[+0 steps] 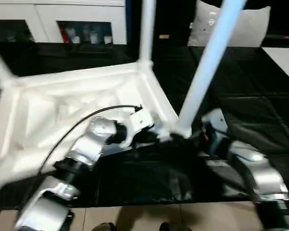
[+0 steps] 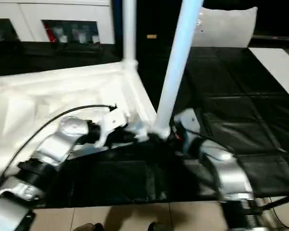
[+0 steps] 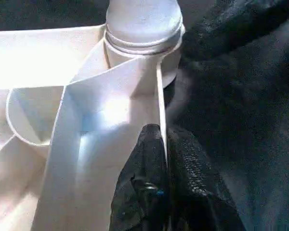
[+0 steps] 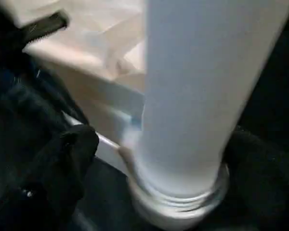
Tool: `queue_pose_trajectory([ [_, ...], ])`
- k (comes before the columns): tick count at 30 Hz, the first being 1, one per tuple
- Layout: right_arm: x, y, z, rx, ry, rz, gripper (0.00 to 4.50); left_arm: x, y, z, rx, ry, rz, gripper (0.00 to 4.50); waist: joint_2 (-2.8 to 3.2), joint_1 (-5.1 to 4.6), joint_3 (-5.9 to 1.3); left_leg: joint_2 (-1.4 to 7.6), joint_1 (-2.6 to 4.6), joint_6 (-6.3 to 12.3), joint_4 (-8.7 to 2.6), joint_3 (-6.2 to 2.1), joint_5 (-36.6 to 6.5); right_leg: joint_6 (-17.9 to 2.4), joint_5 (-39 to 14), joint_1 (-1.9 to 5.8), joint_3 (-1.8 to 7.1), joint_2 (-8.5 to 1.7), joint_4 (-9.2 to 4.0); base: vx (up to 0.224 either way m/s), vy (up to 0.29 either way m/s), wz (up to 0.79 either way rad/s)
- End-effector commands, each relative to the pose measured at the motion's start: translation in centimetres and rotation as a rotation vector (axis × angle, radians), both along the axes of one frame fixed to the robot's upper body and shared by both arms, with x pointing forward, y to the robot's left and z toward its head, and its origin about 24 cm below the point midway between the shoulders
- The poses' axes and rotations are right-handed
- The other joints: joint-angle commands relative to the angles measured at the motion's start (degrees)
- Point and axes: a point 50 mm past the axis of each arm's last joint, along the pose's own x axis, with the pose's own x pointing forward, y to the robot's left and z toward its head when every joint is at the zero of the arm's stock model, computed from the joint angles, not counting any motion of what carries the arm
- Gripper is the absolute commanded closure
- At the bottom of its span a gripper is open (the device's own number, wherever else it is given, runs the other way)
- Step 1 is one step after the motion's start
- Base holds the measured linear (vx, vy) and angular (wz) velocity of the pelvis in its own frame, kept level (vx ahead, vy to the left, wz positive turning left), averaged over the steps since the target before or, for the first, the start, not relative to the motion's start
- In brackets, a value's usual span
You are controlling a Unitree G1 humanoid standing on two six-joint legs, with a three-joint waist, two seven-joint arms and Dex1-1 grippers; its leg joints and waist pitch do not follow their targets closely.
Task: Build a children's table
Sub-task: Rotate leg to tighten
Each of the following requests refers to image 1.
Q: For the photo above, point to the white plastic table top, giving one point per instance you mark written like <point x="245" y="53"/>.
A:
<point x="62" y="96"/>

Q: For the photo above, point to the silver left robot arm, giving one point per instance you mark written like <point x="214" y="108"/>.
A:
<point x="86" y="144"/>

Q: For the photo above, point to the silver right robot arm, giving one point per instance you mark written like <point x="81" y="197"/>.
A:
<point x="255" y="173"/>

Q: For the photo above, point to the black work mat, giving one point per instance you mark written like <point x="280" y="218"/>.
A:
<point x="241" y="96"/>

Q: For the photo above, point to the black robot foot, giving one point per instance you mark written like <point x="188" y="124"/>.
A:
<point x="173" y="227"/>
<point x="103" y="227"/>

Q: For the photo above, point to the small yellow label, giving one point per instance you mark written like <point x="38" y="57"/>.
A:
<point x="164" y="36"/>

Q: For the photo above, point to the white cabinet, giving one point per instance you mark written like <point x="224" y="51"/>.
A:
<point x="38" y="21"/>

